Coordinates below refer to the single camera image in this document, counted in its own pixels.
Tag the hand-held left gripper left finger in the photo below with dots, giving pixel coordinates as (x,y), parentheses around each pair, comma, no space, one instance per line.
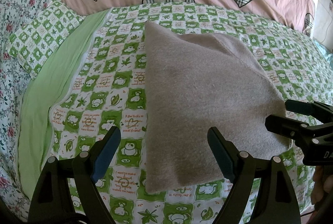
(104,156)

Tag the green checkered printed quilt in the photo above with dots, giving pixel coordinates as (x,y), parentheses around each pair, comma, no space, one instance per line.
(117,78)

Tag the floral bedsheet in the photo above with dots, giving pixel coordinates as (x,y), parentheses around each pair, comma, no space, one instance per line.
(15,31)

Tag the green checkered printed pillow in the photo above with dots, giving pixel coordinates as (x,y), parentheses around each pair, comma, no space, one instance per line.
(44,36)

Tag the person's right hand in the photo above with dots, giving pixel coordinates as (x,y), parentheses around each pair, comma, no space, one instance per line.
(320,187)

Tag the grey knit sweater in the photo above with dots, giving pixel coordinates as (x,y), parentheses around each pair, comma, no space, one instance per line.
(203,99)

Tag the teal cloth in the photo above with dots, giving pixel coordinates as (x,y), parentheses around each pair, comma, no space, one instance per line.
(324,53)

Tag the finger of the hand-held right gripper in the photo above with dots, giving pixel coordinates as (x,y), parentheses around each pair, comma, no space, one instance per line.
(309,109)
(286,126)

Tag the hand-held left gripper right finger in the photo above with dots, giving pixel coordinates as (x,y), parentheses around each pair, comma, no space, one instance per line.
(221,156)

